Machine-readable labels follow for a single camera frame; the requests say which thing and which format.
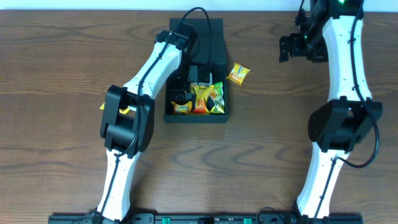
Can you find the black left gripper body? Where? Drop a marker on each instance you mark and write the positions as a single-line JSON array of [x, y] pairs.
[[181, 84]]

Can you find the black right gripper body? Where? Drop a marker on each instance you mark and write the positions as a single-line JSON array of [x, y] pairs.
[[314, 48]]

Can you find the yellow Julie's peanut butter packet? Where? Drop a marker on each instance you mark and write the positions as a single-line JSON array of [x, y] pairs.
[[184, 109]]

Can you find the yellow Apollo cake packet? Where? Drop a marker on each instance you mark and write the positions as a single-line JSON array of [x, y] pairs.
[[201, 90], [122, 111]]

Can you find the yellow orange snack packet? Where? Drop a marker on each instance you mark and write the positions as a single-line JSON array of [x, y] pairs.
[[201, 105]]

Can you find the green yellow snack packet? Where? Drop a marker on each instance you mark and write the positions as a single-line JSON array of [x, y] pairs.
[[217, 100]]

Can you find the black gift box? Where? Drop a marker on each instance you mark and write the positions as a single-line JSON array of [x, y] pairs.
[[207, 63]]

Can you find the yellow Le-mond biscuit packet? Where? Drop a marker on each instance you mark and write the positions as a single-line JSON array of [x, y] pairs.
[[238, 73]]

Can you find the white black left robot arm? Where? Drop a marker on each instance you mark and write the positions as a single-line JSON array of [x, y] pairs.
[[127, 123]]

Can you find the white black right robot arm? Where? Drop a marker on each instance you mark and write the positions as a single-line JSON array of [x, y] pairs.
[[331, 32]]

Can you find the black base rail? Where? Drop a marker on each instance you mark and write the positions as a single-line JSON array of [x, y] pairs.
[[149, 218]]

